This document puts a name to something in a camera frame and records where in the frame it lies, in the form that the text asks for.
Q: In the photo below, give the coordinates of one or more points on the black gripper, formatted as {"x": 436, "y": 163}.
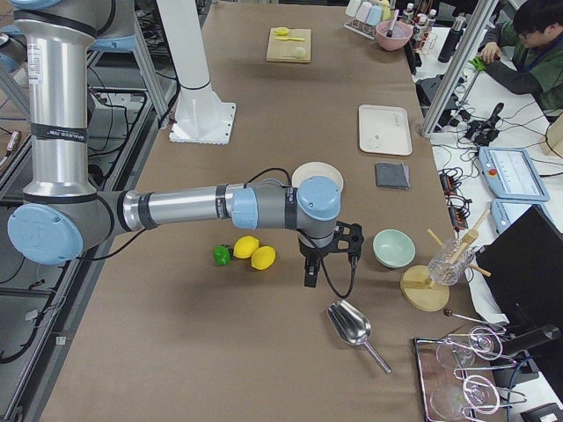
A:
{"x": 313, "y": 253}

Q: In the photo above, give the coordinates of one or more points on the cream round plate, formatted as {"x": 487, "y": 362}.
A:
{"x": 317, "y": 169}

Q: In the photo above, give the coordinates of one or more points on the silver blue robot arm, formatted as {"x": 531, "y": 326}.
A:
{"x": 63, "y": 214}

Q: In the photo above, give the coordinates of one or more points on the cream rabbit tray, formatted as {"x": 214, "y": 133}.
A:
{"x": 384, "y": 130}

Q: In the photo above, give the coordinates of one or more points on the yellow lemon near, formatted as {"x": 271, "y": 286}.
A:
{"x": 263, "y": 257}

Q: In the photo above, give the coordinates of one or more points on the yellow lemon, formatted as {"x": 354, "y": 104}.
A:
{"x": 245, "y": 246}
{"x": 263, "y": 257}

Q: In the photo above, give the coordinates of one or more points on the yellow lemon far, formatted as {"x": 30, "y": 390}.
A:
{"x": 245, "y": 246}

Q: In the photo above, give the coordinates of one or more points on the metal scoop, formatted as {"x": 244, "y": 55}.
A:
{"x": 354, "y": 329}

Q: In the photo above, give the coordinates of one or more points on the mint green bowl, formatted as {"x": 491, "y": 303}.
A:
{"x": 393, "y": 248}

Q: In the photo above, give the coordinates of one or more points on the green lime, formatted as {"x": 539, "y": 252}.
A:
{"x": 222, "y": 255}

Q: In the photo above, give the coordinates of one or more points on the wooden cup stand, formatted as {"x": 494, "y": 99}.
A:
{"x": 425, "y": 294}

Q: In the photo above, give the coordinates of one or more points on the grey folded cloth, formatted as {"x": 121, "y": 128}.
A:
{"x": 393, "y": 176}

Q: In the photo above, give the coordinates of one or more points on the clear glass cup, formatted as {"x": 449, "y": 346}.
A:
{"x": 446, "y": 271}

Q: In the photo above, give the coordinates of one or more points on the blue teach pendant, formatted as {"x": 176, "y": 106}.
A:
{"x": 511, "y": 175}
{"x": 505, "y": 212}

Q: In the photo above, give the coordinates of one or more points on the black monitor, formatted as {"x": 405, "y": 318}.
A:
{"x": 525, "y": 263}

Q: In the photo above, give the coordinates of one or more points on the wooden cutting board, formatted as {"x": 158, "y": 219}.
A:
{"x": 282, "y": 51}

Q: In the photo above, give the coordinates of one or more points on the yellow plastic knife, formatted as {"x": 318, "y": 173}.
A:
{"x": 289, "y": 38}

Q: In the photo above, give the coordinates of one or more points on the lemon slices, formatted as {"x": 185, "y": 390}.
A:
{"x": 281, "y": 31}

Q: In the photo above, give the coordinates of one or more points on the pink bowl with ice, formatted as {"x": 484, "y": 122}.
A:
{"x": 401, "y": 34}

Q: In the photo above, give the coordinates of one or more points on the pastel cup rack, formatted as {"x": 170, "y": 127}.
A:
{"x": 364, "y": 16}

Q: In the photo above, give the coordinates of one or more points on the black bottle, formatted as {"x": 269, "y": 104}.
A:
{"x": 450, "y": 44}

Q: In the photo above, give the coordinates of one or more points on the person in green jacket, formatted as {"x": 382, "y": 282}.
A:
{"x": 524, "y": 55}

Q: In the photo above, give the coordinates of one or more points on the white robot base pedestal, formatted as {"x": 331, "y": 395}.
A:
{"x": 200, "y": 115}

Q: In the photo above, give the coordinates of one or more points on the wire glass rack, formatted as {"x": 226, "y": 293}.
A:
{"x": 456, "y": 376}

